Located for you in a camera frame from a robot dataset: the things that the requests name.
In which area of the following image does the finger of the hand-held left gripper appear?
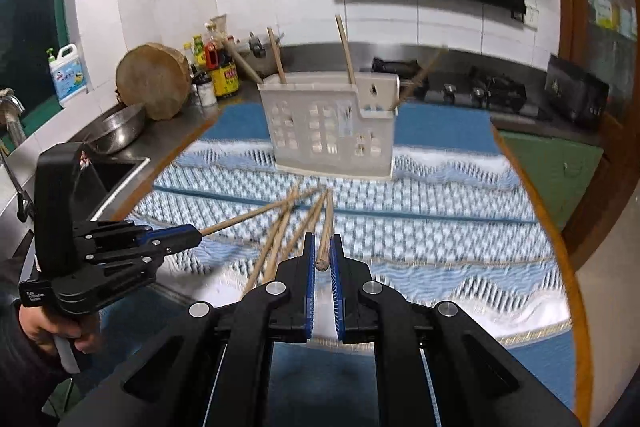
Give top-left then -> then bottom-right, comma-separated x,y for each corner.
72,220 -> 199,243
86,231 -> 203,266

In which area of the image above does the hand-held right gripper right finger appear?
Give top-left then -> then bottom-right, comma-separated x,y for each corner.
330,232 -> 583,427

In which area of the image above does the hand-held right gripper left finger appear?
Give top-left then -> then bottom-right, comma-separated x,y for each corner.
60,232 -> 317,427

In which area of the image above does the tan wooden chopstick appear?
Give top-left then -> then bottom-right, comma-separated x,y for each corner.
199,188 -> 321,238
335,14 -> 357,86
397,47 -> 448,110
266,27 -> 288,85
315,189 -> 335,272
225,38 -> 265,84

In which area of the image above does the pile of wooden chopsticks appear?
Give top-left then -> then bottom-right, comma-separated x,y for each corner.
240,182 -> 328,300

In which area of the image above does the white plastic utensil holder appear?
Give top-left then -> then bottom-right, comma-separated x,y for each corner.
257,73 -> 401,180

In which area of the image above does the person's left forearm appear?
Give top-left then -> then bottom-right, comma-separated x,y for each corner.
0,257 -> 76,413

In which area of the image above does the person's left hand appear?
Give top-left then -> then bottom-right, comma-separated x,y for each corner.
20,304 -> 103,355

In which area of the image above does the black kitchen sink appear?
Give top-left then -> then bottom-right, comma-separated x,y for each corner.
90,157 -> 151,218

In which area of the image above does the steel colander bowl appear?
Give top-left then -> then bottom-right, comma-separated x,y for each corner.
67,103 -> 147,155

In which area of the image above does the steel kitchen faucet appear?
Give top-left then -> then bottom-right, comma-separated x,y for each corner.
0,88 -> 33,223

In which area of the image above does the blue patterned woven mat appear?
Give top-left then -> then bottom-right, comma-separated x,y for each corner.
100,189 -> 576,413
175,102 -> 531,225

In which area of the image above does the white detergent bottle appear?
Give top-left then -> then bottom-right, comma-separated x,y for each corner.
47,44 -> 90,108

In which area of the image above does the white shaker jar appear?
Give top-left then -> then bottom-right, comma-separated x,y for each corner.
195,74 -> 217,108

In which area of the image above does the round wooden chopping board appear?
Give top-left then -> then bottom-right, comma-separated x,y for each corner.
115,43 -> 193,122

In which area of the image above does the dark soy sauce bottle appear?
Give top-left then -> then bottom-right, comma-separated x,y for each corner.
210,42 -> 240,98

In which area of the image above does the steel pressure cooker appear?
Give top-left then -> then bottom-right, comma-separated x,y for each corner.
227,32 -> 286,82

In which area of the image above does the beige paper packet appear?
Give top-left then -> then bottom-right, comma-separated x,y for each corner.
207,14 -> 228,42

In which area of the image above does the green drawer cabinet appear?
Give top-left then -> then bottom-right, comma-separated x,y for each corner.
492,127 -> 606,233

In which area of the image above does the black gas stove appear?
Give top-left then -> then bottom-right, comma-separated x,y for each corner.
425,67 -> 528,112

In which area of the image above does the black countertop appliance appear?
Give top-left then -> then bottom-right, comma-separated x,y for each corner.
544,53 -> 611,130

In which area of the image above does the wooden glass door cabinet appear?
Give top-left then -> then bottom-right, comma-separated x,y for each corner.
542,0 -> 640,258

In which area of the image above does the dark window green frame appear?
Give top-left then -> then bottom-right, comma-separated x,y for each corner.
0,0 -> 76,148

